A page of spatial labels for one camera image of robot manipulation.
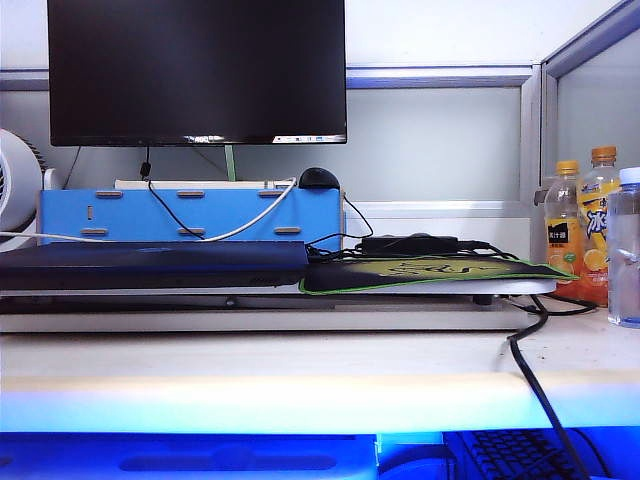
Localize white monitor base plate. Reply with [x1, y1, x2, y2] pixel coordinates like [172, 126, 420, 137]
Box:
[114, 178, 301, 192]

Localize dark blue keyboard cover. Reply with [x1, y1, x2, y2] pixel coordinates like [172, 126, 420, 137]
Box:
[0, 240, 309, 292]

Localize thin black monitor cable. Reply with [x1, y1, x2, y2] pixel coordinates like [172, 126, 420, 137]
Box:
[140, 145, 207, 241]

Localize white cable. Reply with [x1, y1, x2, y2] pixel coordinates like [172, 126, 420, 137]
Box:
[0, 175, 299, 243]

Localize black green-edged mouse pad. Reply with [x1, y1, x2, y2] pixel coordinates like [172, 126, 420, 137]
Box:
[298, 254, 582, 297]

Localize white silver desk platform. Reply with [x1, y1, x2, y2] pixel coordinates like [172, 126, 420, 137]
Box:
[0, 276, 559, 334]

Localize black computer monitor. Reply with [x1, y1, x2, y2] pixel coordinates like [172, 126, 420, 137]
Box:
[46, 0, 349, 148]

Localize blue wooden monitor riser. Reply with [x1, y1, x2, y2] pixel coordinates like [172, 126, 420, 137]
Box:
[38, 187, 347, 252]

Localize small orange juice bottle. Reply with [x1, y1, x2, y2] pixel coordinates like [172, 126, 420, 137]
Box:
[543, 160, 587, 287]

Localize black computer mouse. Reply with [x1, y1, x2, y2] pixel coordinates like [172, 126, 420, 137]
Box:
[298, 167, 341, 191]

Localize white desk fan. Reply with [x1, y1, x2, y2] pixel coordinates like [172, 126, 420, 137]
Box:
[0, 128, 46, 253]

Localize large iced tea bottle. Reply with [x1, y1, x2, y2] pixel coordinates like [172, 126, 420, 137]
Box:
[577, 145, 624, 309]

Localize clear mineral water bottle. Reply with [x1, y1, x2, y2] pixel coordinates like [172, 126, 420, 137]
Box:
[606, 167, 640, 329]

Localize grey cubicle partition frame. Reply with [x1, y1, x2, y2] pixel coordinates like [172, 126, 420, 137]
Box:
[0, 0, 640, 246]

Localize black power adapter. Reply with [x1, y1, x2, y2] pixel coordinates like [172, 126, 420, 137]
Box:
[360, 234, 459, 254]

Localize black keyboard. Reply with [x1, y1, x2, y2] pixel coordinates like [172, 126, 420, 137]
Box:
[451, 428, 612, 480]

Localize thick black cable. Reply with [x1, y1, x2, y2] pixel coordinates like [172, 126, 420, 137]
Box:
[506, 293, 594, 480]

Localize thin black mouse cable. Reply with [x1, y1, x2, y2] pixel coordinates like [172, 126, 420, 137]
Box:
[305, 193, 376, 261]

